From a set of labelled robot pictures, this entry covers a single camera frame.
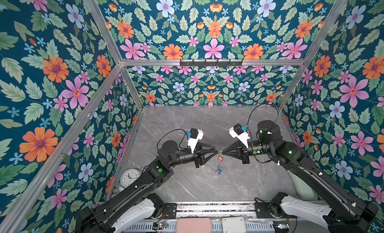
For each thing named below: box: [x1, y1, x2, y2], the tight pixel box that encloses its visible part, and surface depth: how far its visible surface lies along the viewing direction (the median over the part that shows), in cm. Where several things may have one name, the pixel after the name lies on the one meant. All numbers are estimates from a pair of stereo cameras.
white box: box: [222, 216, 246, 233], surface depth 70 cm
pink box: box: [176, 217, 212, 233], surface depth 71 cm
